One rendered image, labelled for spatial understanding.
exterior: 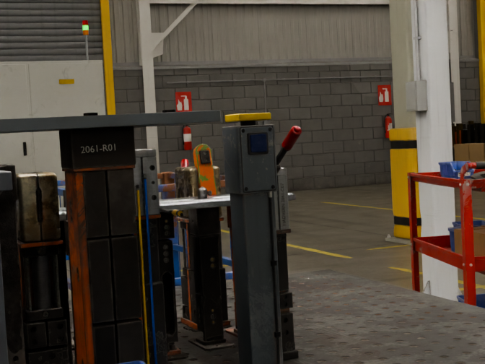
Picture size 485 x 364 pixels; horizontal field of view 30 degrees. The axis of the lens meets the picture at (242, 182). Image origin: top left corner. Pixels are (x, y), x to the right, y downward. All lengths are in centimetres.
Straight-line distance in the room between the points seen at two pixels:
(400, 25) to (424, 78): 331
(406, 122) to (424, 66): 323
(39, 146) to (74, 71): 88
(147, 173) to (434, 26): 417
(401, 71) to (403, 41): 28
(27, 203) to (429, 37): 428
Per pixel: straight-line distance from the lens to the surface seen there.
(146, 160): 158
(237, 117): 148
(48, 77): 971
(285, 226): 169
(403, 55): 883
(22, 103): 964
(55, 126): 135
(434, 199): 558
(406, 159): 872
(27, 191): 154
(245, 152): 148
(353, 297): 232
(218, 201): 176
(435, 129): 558
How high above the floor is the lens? 113
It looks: 3 degrees down
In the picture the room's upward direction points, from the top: 3 degrees counter-clockwise
